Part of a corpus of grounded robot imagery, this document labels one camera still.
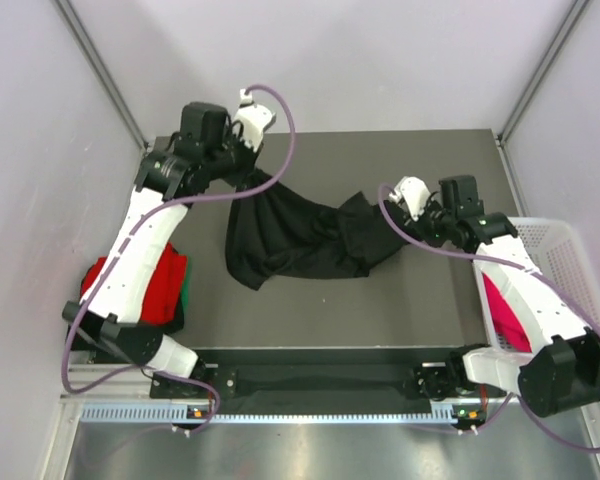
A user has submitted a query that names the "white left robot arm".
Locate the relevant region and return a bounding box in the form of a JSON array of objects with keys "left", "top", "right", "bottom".
[{"left": 62, "top": 92, "right": 275, "bottom": 397}]

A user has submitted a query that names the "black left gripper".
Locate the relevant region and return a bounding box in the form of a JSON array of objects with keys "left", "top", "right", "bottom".
[{"left": 205, "top": 125, "right": 263, "bottom": 191}]

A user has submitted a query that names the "purple cable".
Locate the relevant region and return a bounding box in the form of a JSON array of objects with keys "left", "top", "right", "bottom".
[
  {"left": 377, "top": 182, "right": 600, "bottom": 454},
  {"left": 61, "top": 83, "right": 299, "bottom": 434}
]

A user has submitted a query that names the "red folded t shirt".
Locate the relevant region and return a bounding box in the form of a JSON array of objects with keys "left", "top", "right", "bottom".
[{"left": 79, "top": 243, "right": 189, "bottom": 326}]

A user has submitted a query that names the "white perforated plastic basket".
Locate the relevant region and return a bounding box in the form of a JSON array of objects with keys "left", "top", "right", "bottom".
[{"left": 472, "top": 216, "right": 600, "bottom": 361}]

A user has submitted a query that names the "aluminium frame post right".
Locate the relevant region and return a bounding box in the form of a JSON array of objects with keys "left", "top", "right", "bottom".
[{"left": 496, "top": 0, "right": 591, "bottom": 148}]

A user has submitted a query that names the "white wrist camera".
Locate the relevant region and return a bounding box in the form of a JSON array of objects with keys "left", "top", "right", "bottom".
[
  {"left": 232, "top": 89, "right": 276, "bottom": 152},
  {"left": 389, "top": 176, "right": 431, "bottom": 221}
]

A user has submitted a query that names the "aluminium frame post left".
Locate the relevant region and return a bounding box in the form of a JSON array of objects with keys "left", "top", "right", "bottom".
[{"left": 51, "top": 0, "right": 149, "bottom": 150}]

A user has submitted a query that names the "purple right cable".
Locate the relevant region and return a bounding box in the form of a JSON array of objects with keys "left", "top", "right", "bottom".
[{"left": 377, "top": 182, "right": 600, "bottom": 454}]

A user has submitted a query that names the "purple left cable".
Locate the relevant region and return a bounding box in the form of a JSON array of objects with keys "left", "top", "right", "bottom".
[{"left": 61, "top": 83, "right": 299, "bottom": 434}]

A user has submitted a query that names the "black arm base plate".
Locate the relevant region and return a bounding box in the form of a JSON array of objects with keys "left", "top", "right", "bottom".
[{"left": 148, "top": 362, "right": 509, "bottom": 404}]

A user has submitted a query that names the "green folded t shirt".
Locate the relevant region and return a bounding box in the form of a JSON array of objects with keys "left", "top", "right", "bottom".
[{"left": 180, "top": 257, "right": 192, "bottom": 309}]

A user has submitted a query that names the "pink t shirt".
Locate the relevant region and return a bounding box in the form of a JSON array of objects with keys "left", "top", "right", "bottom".
[{"left": 482, "top": 274, "right": 531, "bottom": 353}]

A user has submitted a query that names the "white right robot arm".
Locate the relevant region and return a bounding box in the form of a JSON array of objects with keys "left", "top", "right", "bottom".
[{"left": 378, "top": 175, "right": 600, "bottom": 418}]

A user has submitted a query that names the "aluminium frame post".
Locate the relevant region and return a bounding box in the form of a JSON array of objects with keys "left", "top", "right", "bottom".
[
  {"left": 496, "top": 0, "right": 591, "bottom": 148},
  {"left": 51, "top": 0, "right": 149, "bottom": 150}
]

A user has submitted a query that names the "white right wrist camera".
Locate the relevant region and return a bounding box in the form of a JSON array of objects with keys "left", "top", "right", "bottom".
[{"left": 389, "top": 176, "right": 431, "bottom": 221}]

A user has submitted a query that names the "grey slotted cable duct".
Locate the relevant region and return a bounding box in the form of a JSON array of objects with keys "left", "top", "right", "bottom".
[{"left": 79, "top": 402, "right": 489, "bottom": 425}]

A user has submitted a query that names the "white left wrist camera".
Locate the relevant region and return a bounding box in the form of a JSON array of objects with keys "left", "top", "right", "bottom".
[{"left": 232, "top": 89, "right": 276, "bottom": 152}]

